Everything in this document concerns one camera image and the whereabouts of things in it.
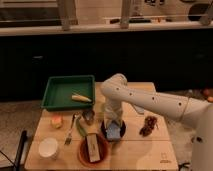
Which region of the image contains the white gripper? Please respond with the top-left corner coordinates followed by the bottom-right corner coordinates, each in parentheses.
top-left (104, 107), bottom-right (122, 128)

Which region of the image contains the dark purple bowl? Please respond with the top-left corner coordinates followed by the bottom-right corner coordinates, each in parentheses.
top-left (101, 122), bottom-right (126, 141)

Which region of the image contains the blue sponge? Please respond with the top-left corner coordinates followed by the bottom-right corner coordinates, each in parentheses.
top-left (106, 122), bottom-right (121, 141)

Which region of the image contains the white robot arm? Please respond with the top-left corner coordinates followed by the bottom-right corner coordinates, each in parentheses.
top-left (100, 73), bottom-right (213, 171)

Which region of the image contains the green pepper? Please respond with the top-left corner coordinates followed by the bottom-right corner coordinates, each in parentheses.
top-left (76, 117), bottom-right (87, 137)

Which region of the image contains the brown round plate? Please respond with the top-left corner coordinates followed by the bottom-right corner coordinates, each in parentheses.
top-left (78, 133), bottom-right (108, 168)

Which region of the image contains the bunch of dark grapes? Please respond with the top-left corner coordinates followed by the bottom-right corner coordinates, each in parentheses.
top-left (139, 116), bottom-right (157, 137)

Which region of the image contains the corn cob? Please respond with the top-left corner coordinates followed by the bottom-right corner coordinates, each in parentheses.
top-left (71, 95), bottom-right (92, 102)

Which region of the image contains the wooden block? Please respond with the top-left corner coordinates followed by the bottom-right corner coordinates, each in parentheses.
top-left (86, 134), bottom-right (100, 163)

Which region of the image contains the silver fork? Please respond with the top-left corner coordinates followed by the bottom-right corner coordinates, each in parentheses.
top-left (64, 114), bottom-right (79, 145)

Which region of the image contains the orange yellow toy fruit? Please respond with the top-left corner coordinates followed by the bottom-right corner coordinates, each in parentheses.
top-left (51, 115), bottom-right (63, 129)

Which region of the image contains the green plastic tray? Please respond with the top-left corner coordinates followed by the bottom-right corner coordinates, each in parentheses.
top-left (42, 75), bottom-right (95, 111)

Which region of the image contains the white cup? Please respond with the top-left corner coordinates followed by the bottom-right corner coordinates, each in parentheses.
top-left (38, 137), bottom-right (59, 159)

